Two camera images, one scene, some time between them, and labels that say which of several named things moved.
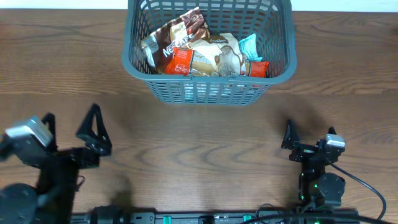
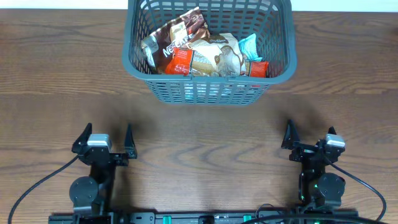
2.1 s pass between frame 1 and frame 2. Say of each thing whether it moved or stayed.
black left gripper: moved
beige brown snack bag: stayed
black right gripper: stayed
